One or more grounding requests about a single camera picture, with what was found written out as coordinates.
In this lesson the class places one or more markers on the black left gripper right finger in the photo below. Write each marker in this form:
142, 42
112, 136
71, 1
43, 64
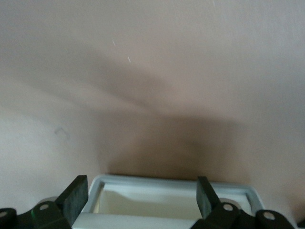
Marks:
203, 200

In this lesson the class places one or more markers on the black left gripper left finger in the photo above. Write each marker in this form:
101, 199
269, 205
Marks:
75, 198

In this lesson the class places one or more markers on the white plastic drawer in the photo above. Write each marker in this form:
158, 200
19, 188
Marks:
147, 182

